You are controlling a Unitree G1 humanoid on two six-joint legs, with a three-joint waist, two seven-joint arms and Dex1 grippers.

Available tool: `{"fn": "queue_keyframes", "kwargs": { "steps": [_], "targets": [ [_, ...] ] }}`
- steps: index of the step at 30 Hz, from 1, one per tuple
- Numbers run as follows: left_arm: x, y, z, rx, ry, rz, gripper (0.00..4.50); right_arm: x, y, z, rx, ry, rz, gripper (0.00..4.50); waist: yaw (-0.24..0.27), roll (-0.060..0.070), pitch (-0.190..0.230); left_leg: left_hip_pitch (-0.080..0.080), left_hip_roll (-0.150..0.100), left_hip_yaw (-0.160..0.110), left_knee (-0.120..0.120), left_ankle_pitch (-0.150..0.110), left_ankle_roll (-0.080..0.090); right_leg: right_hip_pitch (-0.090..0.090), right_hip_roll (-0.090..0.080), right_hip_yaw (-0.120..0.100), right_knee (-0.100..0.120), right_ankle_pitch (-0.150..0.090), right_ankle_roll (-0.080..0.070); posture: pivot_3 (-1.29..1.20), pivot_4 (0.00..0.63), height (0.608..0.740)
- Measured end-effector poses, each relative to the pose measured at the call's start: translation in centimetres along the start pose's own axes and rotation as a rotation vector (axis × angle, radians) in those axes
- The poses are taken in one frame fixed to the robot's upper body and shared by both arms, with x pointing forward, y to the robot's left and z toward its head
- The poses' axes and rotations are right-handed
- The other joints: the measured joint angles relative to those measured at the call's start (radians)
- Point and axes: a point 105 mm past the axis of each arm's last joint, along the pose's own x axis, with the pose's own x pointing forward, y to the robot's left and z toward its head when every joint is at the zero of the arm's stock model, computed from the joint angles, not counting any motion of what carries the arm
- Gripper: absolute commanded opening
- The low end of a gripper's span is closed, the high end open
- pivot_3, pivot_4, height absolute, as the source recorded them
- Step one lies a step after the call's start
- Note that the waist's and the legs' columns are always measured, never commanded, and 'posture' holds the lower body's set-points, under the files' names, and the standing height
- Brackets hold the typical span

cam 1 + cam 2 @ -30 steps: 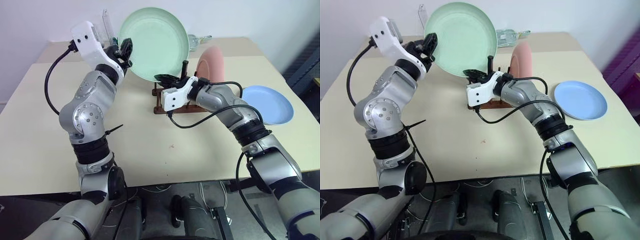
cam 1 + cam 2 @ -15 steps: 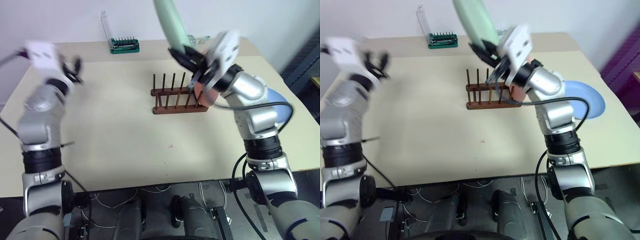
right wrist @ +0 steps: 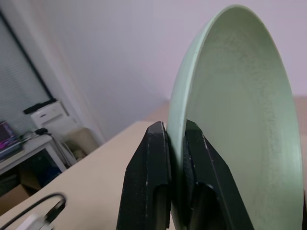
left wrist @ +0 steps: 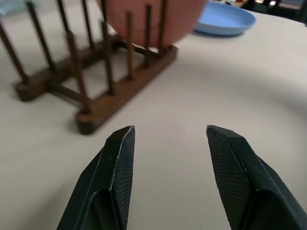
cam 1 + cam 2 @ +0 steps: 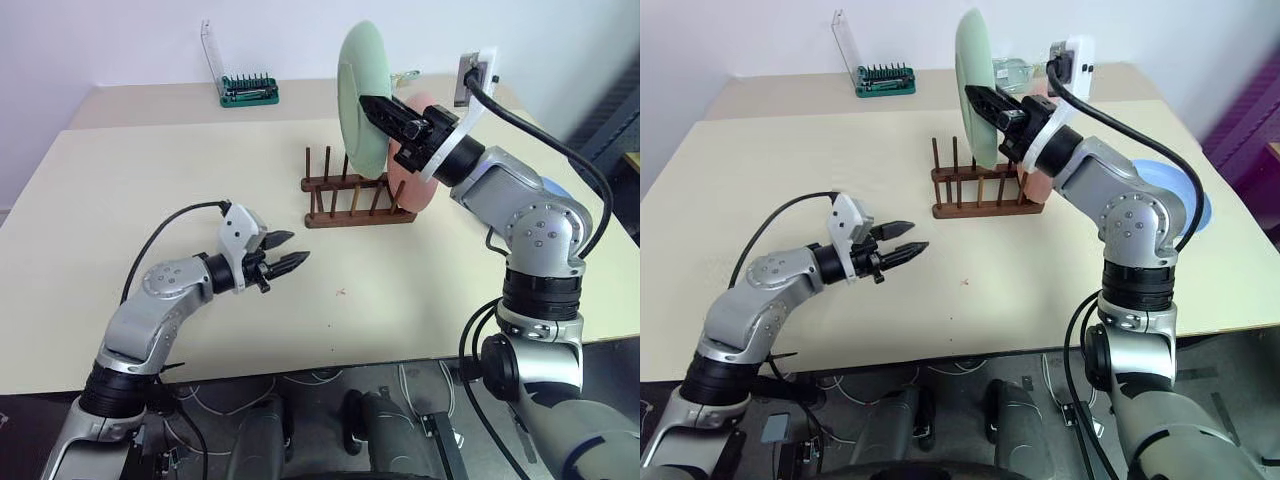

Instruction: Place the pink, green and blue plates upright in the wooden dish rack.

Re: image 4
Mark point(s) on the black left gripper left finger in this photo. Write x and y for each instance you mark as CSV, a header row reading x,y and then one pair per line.
x,y
112,182

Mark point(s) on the brown wooden dish rack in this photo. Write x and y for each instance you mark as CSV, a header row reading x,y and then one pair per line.
x,y
105,72

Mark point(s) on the light green plate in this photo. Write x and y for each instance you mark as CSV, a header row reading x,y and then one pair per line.
x,y
9,7

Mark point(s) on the blue plate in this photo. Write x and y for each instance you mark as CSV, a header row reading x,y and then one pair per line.
x,y
223,20

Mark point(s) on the pink plate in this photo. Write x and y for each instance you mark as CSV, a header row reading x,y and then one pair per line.
x,y
153,21

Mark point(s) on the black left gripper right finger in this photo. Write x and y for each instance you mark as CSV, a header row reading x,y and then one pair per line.
x,y
242,177

